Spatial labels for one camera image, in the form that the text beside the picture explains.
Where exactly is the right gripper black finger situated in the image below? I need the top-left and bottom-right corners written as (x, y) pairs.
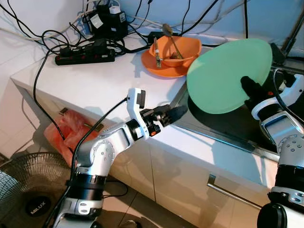
top-left (240, 75), bottom-right (263, 103)

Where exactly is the light green plate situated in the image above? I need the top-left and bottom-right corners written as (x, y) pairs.
top-left (186, 38), bottom-right (274, 115)

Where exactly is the metal spoon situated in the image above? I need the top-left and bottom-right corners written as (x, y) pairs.
top-left (161, 23), bottom-right (185, 60)

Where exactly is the white kitchen base cabinet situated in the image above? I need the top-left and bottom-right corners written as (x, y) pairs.
top-left (28, 102), bottom-right (304, 228)

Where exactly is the orange plastic plate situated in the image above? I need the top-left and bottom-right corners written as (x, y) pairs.
top-left (141, 47), bottom-right (191, 79)

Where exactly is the stainless steel sink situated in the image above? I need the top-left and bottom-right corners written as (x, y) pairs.
top-left (177, 61), bottom-right (304, 163)

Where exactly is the steel faucet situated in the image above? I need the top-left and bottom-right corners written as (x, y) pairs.
top-left (270, 13), bottom-right (304, 66)

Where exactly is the orange plastic bowl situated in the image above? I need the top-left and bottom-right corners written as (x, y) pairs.
top-left (151, 35), bottom-right (202, 68)

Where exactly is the red plastic bag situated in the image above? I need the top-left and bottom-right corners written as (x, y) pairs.
top-left (44, 108), bottom-right (104, 166)

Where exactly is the black power strip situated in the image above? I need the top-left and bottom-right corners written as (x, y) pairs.
top-left (54, 40), bottom-right (116, 66)

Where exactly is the black power adapter block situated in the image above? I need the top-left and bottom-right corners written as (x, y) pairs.
top-left (84, 1), bottom-right (129, 40)

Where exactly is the black floor fan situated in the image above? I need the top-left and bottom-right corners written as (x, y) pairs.
top-left (0, 151), bottom-right (73, 228)

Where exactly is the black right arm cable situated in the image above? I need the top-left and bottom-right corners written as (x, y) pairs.
top-left (273, 68), bottom-right (304, 122)

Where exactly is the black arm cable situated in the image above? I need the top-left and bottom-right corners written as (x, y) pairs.
top-left (273, 68), bottom-right (304, 122)
top-left (43, 97), bottom-right (130, 228)

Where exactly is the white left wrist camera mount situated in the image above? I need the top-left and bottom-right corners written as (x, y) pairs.
top-left (127, 88), bottom-right (149, 139)

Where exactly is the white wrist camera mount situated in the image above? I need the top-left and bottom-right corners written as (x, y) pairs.
top-left (127, 88), bottom-right (149, 139)
top-left (251, 74), bottom-right (304, 120)

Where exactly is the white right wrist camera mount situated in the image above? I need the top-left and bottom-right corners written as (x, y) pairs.
top-left (251, 74), bottom-right (304, 120)

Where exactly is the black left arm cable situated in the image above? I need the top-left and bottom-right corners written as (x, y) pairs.
top-left (43, 97), bottom-right (130, 228)

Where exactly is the long black power cable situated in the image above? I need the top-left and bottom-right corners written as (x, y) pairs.
top-left (32, 50), bottom-right (79, 160)

